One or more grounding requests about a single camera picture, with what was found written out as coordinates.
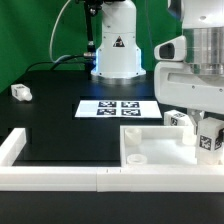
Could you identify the white U-shaped fence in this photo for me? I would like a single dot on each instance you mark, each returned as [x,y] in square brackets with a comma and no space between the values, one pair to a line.
[137,178]

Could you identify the black camera pole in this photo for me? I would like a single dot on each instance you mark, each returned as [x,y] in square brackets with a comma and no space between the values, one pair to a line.
[91,9]

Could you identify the white sheet with markers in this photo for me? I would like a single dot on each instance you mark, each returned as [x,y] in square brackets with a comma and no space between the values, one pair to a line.
[117,108]

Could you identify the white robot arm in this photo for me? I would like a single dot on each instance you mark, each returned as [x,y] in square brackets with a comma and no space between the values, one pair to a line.
[118,59]

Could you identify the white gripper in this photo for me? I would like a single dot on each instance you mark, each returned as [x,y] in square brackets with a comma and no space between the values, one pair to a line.
[176,85]

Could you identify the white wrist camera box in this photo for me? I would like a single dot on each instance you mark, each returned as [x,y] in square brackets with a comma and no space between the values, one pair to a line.
[172,50]

